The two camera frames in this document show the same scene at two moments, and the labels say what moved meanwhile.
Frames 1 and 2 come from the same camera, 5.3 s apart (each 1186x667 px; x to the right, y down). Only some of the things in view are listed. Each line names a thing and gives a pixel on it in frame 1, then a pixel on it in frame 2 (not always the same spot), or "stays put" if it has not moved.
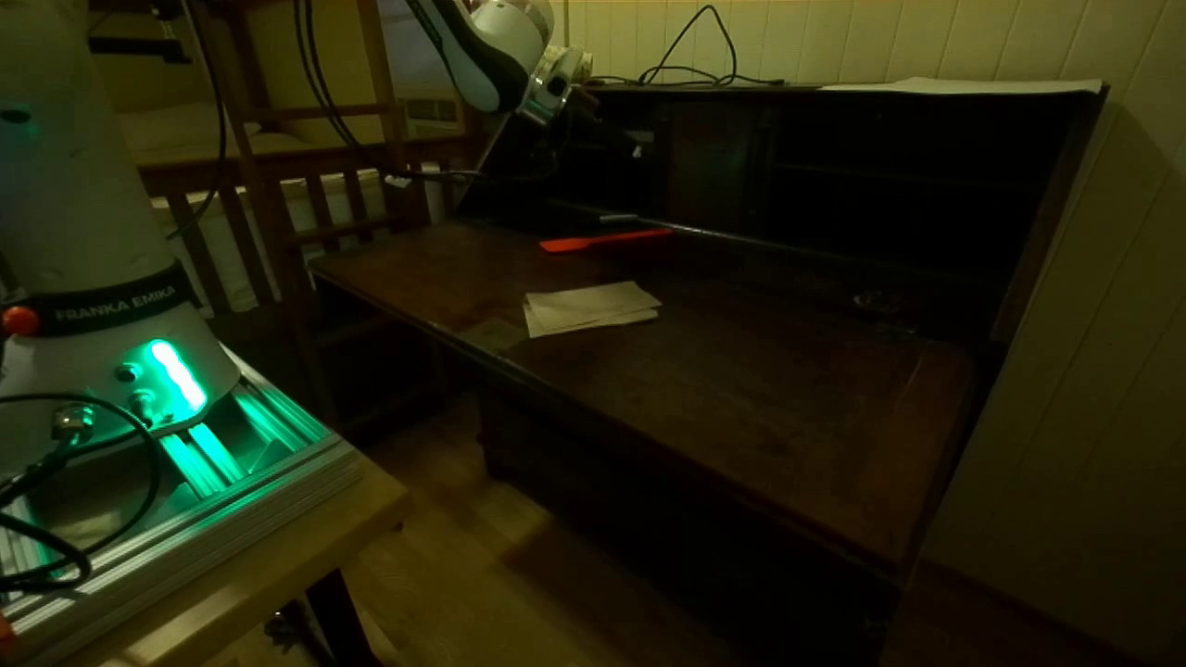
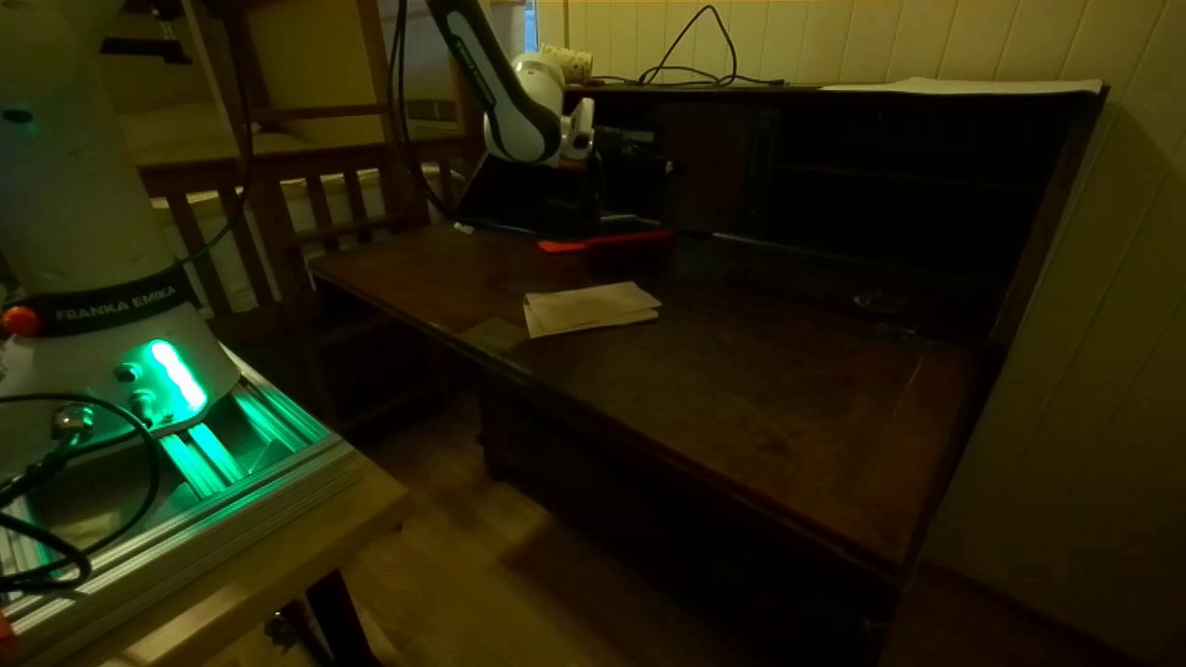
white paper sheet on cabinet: x=972 y=88 stays put
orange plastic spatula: x=575 y=248 stays put
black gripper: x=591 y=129 to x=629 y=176
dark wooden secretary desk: x=735 y=365 stays put
